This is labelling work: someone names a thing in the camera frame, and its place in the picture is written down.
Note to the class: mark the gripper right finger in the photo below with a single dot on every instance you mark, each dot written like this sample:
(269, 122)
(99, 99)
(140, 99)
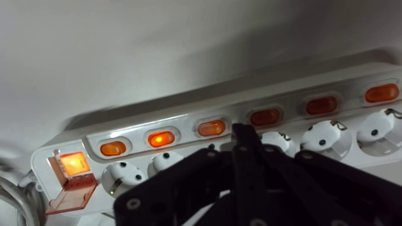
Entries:
(314, 188)

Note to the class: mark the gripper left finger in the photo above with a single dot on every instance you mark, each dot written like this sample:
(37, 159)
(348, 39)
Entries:
(176, 188)

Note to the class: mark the white power strip orange switches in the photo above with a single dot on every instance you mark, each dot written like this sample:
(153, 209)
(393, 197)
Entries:
(188, 125)

